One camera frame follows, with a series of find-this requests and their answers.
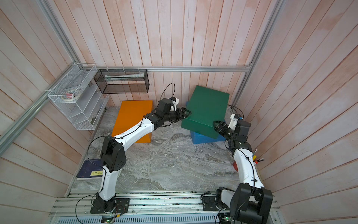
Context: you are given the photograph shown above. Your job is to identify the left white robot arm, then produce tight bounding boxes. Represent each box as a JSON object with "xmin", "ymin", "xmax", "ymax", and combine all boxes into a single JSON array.
[{"xmin": 90, "ymin": 107, "xmax": 191, "ymax": 214}]

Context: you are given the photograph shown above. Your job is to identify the dark blue booklet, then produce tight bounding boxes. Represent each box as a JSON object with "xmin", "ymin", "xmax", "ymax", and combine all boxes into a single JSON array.
[{"xmin": 76, "ymin": 159, "xmax": 103, "ymax": 179}]

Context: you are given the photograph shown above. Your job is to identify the horizontal aluminium wall rail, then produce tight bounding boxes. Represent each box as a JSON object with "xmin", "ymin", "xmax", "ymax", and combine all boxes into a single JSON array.
[{"xmin": 96, "ymin": 65, "xmax": 251, "ymax": 72}]

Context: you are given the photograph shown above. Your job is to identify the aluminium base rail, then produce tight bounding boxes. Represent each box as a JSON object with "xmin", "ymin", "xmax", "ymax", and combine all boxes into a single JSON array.
[{"xmin": 48, "ymin": 190, "xmax": 233, "ymax": 224}]

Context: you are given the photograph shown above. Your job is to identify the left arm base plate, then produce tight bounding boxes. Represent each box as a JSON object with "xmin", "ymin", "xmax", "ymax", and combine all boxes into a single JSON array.
[{"xmin": 90, "ymin": 197, "xmax": 130, "ymax": 214}]

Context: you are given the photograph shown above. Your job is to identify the white wire shelf rack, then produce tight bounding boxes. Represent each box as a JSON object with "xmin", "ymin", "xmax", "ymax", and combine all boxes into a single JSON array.
[{"xmin": 48, "ymin": 63, "xmax": 109, "ymax": 131}]

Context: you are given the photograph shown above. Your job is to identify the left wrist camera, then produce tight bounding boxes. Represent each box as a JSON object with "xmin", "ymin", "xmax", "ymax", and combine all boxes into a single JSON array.
[{"xmin": 157, "ymin": 97, "xmax": 179, "ymax": 113}]

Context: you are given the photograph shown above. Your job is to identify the orange shoebox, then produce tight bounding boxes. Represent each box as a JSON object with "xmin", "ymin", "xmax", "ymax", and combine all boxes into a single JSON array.
[{"xmin": 112, "ymin": 100, "xmax": 153, "ymax": 137}]

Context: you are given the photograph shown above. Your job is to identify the blue shoebox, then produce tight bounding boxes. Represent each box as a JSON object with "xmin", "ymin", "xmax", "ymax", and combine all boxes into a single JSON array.
[{"xmin": 190, "ymin": 131, "xmax": 225, "ymax": 145}]

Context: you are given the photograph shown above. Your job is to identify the pens in cup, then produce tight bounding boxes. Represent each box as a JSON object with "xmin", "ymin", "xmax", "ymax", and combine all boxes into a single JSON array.
[{"xmin": 253, "ymin": 149, "xmax": 265, "ymax": 164}]

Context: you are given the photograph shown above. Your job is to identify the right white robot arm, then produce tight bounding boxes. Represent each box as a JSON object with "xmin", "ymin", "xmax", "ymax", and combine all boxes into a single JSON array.
[{"xmin": 213, "ymin": 114, "xmax": 273, "ymax": 224}]

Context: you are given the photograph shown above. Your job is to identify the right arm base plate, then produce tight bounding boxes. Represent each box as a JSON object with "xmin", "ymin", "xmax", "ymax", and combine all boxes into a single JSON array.
[{"xmin": 200, "ymin": 194, "xmax": 221, "ymax": 211}]

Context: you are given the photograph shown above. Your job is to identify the papers in black basket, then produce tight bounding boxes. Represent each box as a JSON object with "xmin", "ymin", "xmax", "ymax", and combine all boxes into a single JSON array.
[{"xmin": 104, "ymin": 73, "xmax": 145, "ymax": 81}]

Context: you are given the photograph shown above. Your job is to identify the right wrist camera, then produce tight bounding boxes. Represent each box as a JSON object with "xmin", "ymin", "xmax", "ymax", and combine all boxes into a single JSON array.
[{"xmin": 228, "ymin": 114, "xmax": 241, "ymax": 130}]

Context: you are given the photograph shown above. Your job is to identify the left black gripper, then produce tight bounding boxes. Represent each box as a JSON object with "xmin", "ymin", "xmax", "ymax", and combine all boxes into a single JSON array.
[{"xmin": 164, "ymin": 107, "xmax": 193, "ymax": 123}]

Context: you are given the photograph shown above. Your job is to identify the red pen cup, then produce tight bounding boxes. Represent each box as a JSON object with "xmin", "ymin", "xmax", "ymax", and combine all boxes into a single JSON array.
[{"xmin": 233, "ymin": 161, "xmax": 238, "ymax": 172}]

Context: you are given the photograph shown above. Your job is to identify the tape roll in rack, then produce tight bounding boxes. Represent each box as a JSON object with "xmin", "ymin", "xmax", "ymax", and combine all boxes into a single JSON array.
[{"xmin": 61, "ymin": 89, "xmax": 80, "ymax": 102}]

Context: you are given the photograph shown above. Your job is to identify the black mesh wall basket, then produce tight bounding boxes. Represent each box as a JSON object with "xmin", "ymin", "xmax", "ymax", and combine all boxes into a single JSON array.
[{"xmin": 94, "ymin": 69, "xmax": 150, "ymax": 94}]

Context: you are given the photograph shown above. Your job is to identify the green shoebox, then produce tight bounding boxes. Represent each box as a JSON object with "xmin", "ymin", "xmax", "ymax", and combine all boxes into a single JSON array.
[{"xmin": 181, "ymin": 85, "xmax": 229, "ymax": 139}]

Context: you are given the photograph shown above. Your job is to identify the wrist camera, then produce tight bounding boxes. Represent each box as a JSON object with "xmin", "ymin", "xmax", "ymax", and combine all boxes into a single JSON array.
[
  {"xmin": 228, "ymin": 114, "xmax": 241, "ymax": 130},
  {"xmin": 157, "ymin": 97, "xmax": 179, "ymax": 113}
]

